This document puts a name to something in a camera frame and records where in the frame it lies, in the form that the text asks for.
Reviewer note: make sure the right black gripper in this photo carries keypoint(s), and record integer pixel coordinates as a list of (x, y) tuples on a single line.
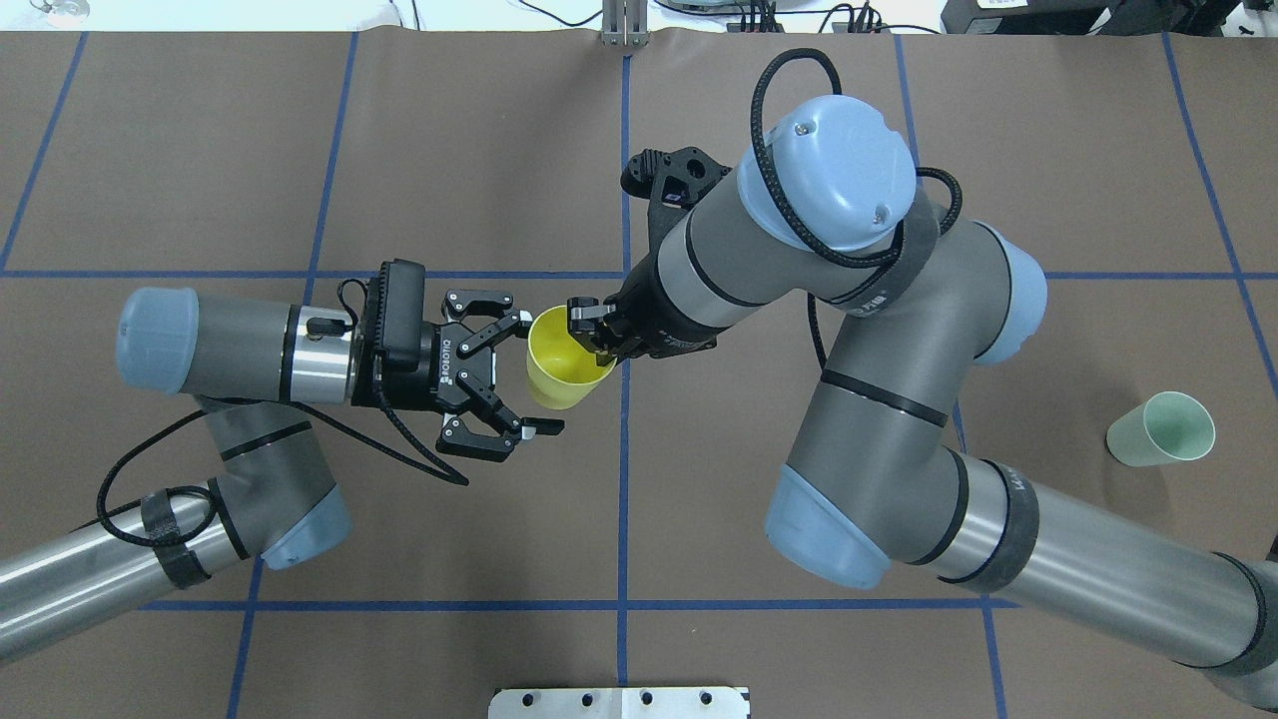
[(661, 322)]

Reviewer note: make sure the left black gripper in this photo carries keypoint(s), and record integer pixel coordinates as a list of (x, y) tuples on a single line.
[(435, 365)]

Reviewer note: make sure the yellow plastic cup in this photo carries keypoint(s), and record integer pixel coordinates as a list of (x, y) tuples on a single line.
[(560, 372)]

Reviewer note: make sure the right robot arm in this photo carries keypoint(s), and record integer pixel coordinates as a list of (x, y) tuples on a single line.
[(829, 203)]

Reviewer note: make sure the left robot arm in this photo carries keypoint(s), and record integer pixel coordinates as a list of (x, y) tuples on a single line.
[(262, 376)]

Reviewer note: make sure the light green plastic cup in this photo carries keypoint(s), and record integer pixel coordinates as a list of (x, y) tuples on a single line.
[(1167, 428)]

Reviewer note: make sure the brown paper table cover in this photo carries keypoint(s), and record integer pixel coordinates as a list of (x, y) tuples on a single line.
[(1139, 172)]

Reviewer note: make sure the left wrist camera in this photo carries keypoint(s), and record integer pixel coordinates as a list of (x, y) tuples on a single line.
[(397, 302)]

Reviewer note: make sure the aluminium frame post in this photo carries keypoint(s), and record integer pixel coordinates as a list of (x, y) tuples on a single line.
[(624, 23)]

